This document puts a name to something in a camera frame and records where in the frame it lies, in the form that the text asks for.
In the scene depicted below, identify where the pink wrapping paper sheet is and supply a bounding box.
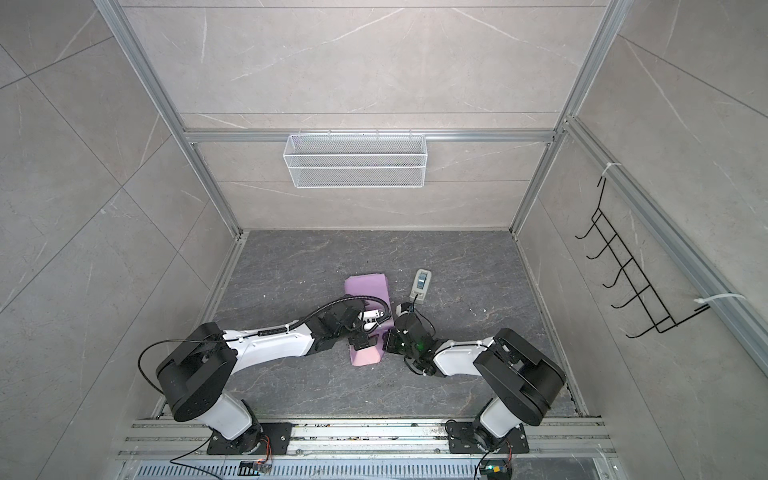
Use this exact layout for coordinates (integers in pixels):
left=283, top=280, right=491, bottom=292
left=344, top=273, right=394, bottom=367

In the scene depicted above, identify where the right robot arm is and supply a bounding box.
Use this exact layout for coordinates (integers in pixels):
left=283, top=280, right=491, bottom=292
left=384, top=311, right=566, bottom=451

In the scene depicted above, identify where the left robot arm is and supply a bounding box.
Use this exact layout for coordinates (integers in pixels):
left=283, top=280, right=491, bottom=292
left=155, top=295, right=392, bottom=441

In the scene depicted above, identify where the white tape dispenser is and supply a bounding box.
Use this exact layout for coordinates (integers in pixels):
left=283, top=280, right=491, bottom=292
left=410, top=268, right=432, bottom=304

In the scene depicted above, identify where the green connector board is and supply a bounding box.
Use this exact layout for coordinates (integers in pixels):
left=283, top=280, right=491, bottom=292
left=477, top=461, right=513, bottom=480

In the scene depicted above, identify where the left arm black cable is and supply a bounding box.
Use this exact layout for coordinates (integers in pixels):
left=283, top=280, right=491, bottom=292
left=287, top=295, right=392, bottom=336

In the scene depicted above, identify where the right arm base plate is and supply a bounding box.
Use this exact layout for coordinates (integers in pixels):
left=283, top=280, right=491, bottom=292
left=444, top=419, right=530, bottom=454

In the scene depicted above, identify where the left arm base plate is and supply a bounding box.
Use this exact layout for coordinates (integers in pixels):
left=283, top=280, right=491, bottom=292
left=206, top=422, right=293, bottom=456

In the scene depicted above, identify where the white wire mesh basket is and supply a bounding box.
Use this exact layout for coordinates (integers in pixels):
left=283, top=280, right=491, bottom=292
left=283, top=133, right=428, bottom=189

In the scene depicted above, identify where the aluminium rail base frame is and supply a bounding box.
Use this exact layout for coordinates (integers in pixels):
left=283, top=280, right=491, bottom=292
left=116, top=416, right=625, bottom=479

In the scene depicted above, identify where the black wire hook rack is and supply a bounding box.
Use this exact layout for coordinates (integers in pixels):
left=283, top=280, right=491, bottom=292
left=574, top=177, right=711, bottom=339

